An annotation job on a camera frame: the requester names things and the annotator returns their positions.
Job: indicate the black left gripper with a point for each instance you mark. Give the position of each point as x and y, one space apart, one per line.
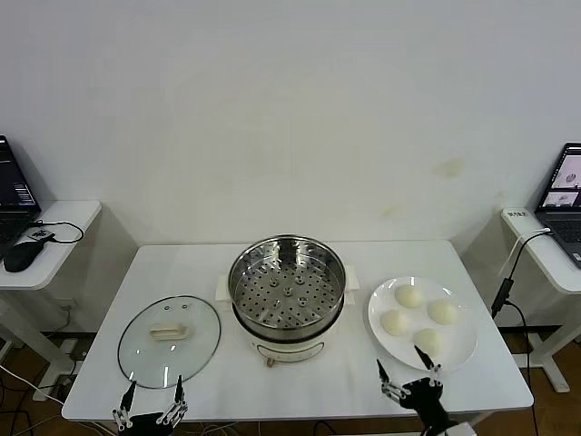
143 427

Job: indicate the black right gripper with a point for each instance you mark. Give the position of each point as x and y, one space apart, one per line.
426 399

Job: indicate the white steamed baozi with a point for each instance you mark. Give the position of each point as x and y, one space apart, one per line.
429 340
410 296
444 311
396 322

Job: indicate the steel steamer pot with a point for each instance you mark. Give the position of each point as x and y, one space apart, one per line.
290 352

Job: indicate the perforated stainless steamer basket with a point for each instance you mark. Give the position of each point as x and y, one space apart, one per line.
263 300

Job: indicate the white round plate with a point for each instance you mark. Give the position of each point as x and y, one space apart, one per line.
458 345

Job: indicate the white side desk labelled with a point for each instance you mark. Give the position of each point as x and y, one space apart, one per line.
544 259

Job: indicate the black computer mouse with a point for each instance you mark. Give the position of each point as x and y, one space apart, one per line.
22 256

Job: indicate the small black usb hub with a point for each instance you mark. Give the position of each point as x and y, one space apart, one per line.
41 234

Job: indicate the white side desk rounded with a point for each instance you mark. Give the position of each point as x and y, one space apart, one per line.
68 218

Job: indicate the grey laptop image windows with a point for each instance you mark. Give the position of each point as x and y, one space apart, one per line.
563 181

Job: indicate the black laptop dark screen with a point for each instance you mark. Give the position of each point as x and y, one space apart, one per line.
13 191

